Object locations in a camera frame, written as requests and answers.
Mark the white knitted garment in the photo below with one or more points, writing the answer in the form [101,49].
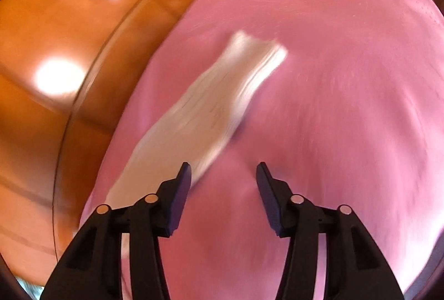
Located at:
[208,95]

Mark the wooden wardrobe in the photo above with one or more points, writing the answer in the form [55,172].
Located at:
[69,8]

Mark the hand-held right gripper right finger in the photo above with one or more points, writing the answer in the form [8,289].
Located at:
[272,206]

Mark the pink bed blanket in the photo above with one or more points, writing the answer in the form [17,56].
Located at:
[329,78]

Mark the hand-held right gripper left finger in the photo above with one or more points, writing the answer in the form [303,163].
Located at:
[178,203]

